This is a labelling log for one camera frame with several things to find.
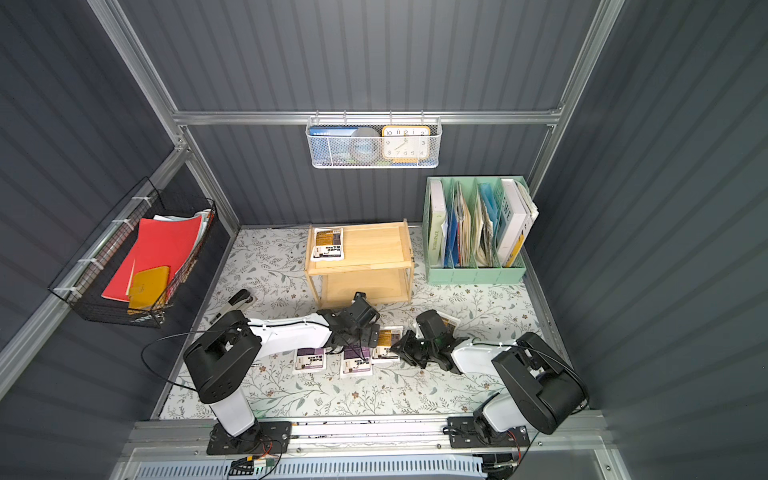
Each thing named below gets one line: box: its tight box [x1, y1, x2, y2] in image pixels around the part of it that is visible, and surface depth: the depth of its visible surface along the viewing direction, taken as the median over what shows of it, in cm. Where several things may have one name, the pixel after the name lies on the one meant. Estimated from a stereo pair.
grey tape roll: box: [349, 127, 382, 164], surface depth 89 cm
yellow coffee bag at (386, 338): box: [372, 325, 403, 361], surface depth 88 cm
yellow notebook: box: [127, 266, 170, 315], surface depth 69 cm
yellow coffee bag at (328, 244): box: [310, 227, 345, 262], surface depth 86 cm
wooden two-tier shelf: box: [304, 218, 415, 309], surface depth 92 cm
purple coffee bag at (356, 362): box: [340, 346, 374, 378], surface depth 86 cm
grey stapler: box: [209, 288, 258, 326], surface depth 96 cm
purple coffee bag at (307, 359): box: [294, 347, 327, 372], surface depth 86 cm
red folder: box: [102, 215, 203, 303], surface depth 75 cm
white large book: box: [495, 178, 539, 267], surface depth 95 cm
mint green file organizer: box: [422, 176, 530, 285], surface depth 98 cm
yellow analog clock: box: [382, 125, 431, 163], surface depth 90 cm
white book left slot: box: [429, 180, 447, 265], surface depth 95 cm
